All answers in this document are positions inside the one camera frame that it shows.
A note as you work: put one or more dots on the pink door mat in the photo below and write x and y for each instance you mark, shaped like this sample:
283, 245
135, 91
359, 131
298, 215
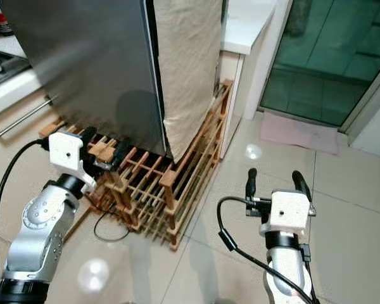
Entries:
297, 133

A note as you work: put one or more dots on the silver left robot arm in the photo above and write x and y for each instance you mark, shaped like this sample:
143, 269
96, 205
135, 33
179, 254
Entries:
41, 215

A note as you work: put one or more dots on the beige kitchen base cabinet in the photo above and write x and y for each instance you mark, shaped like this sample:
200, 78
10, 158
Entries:
12, 95

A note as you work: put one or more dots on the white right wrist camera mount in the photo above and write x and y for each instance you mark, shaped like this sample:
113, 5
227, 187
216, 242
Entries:
288, 212

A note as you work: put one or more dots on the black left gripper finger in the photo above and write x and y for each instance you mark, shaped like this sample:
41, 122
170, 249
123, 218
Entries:
88, 139
121, 152

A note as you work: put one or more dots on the dark bottle red label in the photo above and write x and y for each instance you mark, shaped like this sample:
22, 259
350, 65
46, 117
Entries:
1, 24

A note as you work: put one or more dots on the wooden wine rack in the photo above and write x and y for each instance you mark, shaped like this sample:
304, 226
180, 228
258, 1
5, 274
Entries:
168, 180

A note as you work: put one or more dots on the white top side cabinet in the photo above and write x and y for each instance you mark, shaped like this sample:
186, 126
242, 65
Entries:
247, 25

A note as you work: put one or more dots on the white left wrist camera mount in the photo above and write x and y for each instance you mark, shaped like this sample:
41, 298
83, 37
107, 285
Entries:
66, 152

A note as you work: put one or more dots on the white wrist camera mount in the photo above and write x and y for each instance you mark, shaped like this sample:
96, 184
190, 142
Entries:
288, 212
66, 152

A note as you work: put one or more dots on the beige hanging cloth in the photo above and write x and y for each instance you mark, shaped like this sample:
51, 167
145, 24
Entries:
187, 63

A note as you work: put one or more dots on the green glass door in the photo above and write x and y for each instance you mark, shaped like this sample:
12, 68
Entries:
323, 57

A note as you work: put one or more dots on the steel gas hob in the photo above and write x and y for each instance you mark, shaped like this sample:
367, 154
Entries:
3, 66

